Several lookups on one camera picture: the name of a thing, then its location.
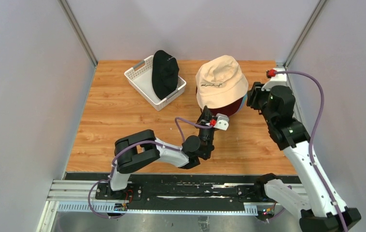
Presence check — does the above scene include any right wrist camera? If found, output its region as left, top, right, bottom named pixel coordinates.
left=262, top=68, right=287, bottom=91

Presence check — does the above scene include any white perforated plastic basket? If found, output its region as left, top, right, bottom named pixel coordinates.
left=124, top=55, right=186, bottom=111

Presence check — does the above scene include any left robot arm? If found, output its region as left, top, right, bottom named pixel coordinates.
left=107, top=107, right=217, bottom=200

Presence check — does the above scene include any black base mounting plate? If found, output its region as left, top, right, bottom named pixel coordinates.
left=64, top=172, right=300, bottom=213

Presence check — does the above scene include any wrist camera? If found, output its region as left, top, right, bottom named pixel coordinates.
left=209, top=113, right=229, bottom=131
left=262, top=68, right=287, bottom=91

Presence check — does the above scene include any beige bucket hat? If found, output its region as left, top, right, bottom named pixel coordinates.
left=196, top=55, right=249, bottom=109

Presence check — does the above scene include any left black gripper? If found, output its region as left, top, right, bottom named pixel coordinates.
left=195, top=106, right=216, bottom=158

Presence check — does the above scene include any black hat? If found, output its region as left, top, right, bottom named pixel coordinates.
left=152, top=50, right=180, bottom=100

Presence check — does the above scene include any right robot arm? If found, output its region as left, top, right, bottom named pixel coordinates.
left=246, top=82, right=362, bottom=232

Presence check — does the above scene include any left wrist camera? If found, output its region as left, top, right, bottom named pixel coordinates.
left=209, top=113, right=229, bottom=131

